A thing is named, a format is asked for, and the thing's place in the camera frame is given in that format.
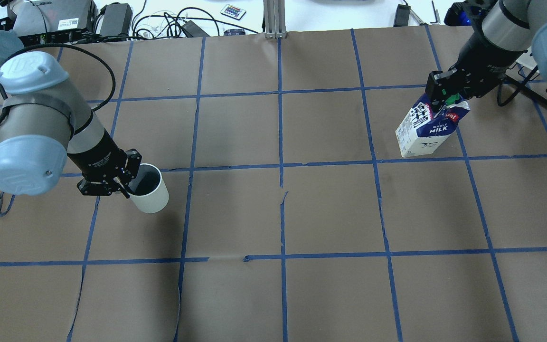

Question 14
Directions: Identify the white ribbed HOME mug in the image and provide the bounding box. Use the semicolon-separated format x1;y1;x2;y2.
128;164;169;214

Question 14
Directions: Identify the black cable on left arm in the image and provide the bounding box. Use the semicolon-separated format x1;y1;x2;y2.
0;44;115;146

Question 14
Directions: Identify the colourful remote control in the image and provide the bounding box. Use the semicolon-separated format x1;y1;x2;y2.
220;4;246;21

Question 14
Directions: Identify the blue white milk carton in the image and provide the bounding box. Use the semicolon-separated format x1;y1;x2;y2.
395;93;470;158

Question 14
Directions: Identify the black power adapter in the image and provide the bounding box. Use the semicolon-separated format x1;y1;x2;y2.
97;2;132;37

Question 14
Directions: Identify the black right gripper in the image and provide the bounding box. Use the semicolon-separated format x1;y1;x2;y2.
425;50;509;114

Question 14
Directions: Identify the grey electronics box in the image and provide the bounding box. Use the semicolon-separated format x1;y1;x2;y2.
12;0;98;46

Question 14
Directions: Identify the aluminium frame post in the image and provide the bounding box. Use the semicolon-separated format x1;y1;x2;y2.
263;0;287;39

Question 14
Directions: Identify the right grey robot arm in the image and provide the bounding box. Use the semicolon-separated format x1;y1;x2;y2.
114;0;547;188

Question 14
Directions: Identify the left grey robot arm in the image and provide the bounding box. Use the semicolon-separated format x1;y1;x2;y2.
0;30;141;197

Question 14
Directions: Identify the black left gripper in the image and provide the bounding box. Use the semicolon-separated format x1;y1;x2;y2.
77;149;142;198

